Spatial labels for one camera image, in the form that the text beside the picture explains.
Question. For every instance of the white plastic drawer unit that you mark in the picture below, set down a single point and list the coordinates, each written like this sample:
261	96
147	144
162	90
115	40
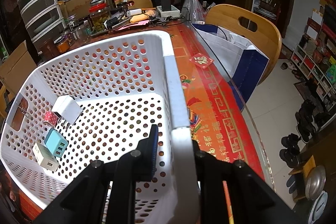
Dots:
43	20

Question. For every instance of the light blue USB charger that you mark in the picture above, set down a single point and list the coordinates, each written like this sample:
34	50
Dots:
56	143

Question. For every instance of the metal pot lid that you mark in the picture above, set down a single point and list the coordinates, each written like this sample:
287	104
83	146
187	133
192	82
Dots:
315	182

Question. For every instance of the cardboard box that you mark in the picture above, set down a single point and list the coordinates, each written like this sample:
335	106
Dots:
15	70

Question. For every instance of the wooden chair with handle hole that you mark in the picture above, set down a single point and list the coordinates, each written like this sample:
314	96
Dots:
260	31

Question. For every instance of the black shoes on floor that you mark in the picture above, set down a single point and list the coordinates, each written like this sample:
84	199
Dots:
291	150

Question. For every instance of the white power strip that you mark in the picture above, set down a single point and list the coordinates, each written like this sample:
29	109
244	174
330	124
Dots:
174	12

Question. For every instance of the red lidded glass jar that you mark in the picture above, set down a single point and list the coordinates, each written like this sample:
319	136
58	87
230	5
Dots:
99	14

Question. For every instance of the small white USB charger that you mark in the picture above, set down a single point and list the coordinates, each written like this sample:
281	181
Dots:
44	157

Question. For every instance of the clear plastic bag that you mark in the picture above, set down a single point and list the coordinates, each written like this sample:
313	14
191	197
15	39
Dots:
193	11

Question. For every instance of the red fu paper square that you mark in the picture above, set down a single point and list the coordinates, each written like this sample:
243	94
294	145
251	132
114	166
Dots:
201	60

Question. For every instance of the large white charger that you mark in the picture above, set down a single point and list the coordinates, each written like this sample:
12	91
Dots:
67	108

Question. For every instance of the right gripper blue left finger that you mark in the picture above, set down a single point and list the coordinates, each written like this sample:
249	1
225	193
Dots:
145	165

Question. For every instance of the white and blue paper bag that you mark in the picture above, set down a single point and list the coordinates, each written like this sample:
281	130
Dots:
243	63

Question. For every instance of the white perforated plastic basket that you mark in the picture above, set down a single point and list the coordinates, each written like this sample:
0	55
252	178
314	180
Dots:
123	85

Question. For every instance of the orange lidded small jar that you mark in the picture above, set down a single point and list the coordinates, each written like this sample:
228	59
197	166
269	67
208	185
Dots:
62	46

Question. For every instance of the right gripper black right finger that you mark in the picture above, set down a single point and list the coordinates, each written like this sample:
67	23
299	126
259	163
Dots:
209	168

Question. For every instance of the red polka dot charger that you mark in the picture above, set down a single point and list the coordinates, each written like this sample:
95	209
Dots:
50	119

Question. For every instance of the white shelf with items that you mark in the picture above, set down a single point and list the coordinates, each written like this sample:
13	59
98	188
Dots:
314	56

